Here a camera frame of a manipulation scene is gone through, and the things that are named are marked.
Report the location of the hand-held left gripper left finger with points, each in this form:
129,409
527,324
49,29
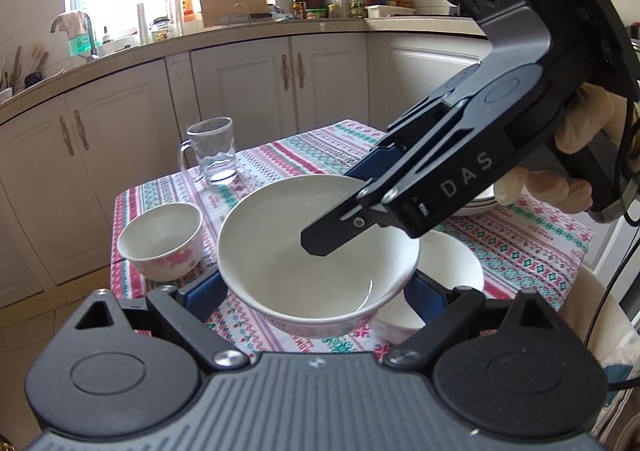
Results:
200,298

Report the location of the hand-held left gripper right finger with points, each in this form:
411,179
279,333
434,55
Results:
425,298

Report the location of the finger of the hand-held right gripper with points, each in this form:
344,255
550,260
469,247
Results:
325,238
372,166

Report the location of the white bowl pink flowers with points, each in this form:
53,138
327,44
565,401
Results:
450,281
280,281
160,241

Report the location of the person's right hand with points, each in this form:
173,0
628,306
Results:
595,121

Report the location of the striped patterned tablecloth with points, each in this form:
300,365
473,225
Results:
300,151

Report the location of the clear glass mug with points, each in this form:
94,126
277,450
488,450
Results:
215,151

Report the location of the white plastic tray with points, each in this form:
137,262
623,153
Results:
390,11

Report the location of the white fleece cloth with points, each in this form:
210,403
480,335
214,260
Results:
600,306

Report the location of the dark soy sauce bottle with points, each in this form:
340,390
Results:
299,3

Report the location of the beige kitchen countertop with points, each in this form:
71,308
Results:
250,31

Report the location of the white kitchen cabinet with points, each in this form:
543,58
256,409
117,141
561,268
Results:
125,131

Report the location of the wooden cutting board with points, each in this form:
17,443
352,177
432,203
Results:
230,1

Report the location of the orange label bottle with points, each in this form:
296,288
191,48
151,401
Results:
188,10

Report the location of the tall clear plastic bottle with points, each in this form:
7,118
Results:
176,11

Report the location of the glass jar green lid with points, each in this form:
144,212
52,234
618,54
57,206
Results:
161,31

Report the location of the green dish soap bottle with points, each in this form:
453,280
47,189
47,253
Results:
80,45

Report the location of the wooden kitchen utensils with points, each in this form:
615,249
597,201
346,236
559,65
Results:
30,68

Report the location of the chrome sink faucet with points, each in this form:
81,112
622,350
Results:
89,31

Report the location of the white rag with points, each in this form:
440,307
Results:
72,23

